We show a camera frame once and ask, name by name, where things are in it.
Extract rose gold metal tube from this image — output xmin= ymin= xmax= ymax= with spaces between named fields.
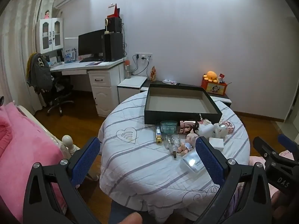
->
xmin=180 ymin=120 xmax=198 ymax=134

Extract white unicorn toy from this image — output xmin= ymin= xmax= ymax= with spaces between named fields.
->
xmin=196 ymin=113 xmax=219 ymax=137

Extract white bed frame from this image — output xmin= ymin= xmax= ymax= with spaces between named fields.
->
xmin=13 ymin=100 xmax=82 ymax=159

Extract clear glass bulbs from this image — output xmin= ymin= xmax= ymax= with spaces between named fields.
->
xmin=164 ymin=134 xmax=182 ymax=151

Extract person's left hand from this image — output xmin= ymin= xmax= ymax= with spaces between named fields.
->
xmin=116 ymin=212 xmax=143 ymax=224

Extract white charger block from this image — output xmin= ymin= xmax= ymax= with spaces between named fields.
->
xmin=209 ymin=137 xmax=224 ymax=151

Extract white glass-door hutch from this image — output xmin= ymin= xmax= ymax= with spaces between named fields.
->
xmin=36 ymin=17 xmax=64 ymax=55

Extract pink blanket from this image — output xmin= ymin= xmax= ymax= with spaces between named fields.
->
xmin=0 ymin=103 xmax=68 ymax=223

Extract black computer tower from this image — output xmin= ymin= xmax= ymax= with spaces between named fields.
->
xmin=104 ymin=32 xmax=123 ymax=62

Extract white curtain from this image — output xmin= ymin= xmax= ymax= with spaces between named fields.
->
xmin=0 ymin=0 xmax=50 ymax=113

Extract blue and yellow harmonica box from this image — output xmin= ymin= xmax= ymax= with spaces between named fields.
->
xmin=155 ymin=122 xmax=163 ymax=144

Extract orange figurine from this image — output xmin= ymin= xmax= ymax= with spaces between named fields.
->
xmin=149 ymin=66 xmax=158 ymax=82

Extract black office chair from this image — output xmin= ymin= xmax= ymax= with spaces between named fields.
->
xmin=45 ymin=76 xmax=75 ymax=116

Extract pink frilly trinket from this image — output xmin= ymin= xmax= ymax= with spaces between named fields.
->
xmin=220 ymin=120 xmax=235 ymax=134

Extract small black speaker box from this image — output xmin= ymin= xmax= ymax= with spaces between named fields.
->
xmin=107 ymin=17 xmax=122 ymax=33

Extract teal round container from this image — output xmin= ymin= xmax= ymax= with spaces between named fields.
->
xmin=160 ymin=120 xmax=178 ymax=135

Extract clear plastic box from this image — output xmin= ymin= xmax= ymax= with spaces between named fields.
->
xmin=180 ymin=151 xmax=207 ymax=174

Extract blue and white box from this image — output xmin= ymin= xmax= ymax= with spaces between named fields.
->
xmin=64 ymin=48 xmax=76 ymax=63

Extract white side cabinet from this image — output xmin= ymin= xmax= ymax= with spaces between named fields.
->
xmin=117 ymin=76 xmax=148 ymax=105

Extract orange octopus plush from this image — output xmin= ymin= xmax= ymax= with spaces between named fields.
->
xmin=203 ymin=71 xmax=219 ymax=83

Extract black computer monitor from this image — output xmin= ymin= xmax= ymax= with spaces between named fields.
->
xmin=78 ymin=29 xmax=106 ymax=62

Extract white desk with drawers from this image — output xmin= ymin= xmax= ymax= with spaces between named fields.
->
xmin=48 ymin=57 xmax=128 ymax=118

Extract person's right hand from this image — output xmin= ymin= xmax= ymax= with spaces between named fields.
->
xmin=271 ymin=190 xmax=287 ymax=216

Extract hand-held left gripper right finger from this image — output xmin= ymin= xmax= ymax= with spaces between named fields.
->
xmin=194 ymin=136 xmax=272 ymax=224

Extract red printed box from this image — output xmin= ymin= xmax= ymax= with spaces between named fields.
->
xmin=201 ymin=78 xmax=228 ymax=96

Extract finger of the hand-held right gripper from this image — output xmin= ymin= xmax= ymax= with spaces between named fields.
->
xmin=253 ymin=136 xmax=279 ymax=166
xmin=278 ymin=134 xmax=299 ymax=161

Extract round table with striped cloth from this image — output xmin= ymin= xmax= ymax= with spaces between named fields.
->
xmin=99 ymin=91 xmax=250 ymax=218

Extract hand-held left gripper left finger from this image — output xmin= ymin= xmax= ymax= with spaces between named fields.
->
xmin=23 ymin=136 xmax=101 ymax=224

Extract black power cables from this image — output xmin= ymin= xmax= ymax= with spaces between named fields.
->
xmin=130 ymin=54 xmax=150 ymax=78

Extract grey jacket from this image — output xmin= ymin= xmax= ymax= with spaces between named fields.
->
xmin=26 ymin=52 xmax=53 ymax=94

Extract red paper item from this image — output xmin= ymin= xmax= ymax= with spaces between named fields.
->
xmin=107 ymin=3 xmax=121 ymax=18

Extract pink pig doll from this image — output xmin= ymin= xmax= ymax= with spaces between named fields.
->
xmin=176 ymin=129 xmax=199 ymax=155

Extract black shallow cardboard box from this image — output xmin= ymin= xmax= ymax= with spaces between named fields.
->
xmin=144 ymin=83 xmax=223 ymax=125

